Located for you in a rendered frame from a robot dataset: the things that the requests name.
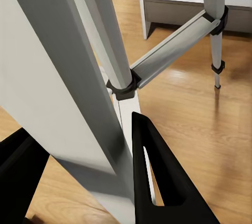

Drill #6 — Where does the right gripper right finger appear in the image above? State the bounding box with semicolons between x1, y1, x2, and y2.
131;112;221;224

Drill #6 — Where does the camera tripod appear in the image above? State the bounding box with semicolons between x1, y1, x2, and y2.
0;0;229;224

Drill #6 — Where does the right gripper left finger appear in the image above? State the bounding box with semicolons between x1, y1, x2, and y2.
0;127;50;224

